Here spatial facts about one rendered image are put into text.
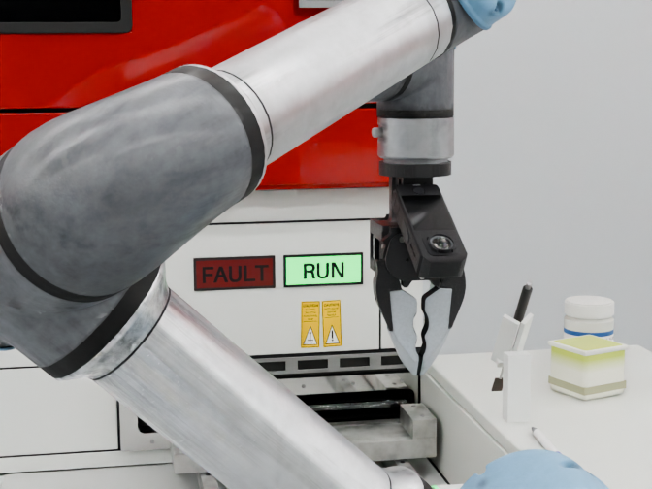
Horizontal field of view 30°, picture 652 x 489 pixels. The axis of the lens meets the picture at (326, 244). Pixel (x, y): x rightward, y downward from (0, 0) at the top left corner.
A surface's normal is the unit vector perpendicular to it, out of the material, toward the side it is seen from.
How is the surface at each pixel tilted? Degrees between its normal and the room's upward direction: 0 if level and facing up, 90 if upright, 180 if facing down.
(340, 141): 90
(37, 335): 117
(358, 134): 90
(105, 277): 131
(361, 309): 90
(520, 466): 41
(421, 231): 32
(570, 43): 90
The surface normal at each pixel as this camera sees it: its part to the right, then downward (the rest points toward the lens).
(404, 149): -0.38, 0.15
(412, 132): -0.14, 0.15
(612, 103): 0.18, 0.15
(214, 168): 0.66, 0.22
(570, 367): -0.87, 0.08
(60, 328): 0.04, 0.47
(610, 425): 0.00, -0.99
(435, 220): 0.13, -0.76
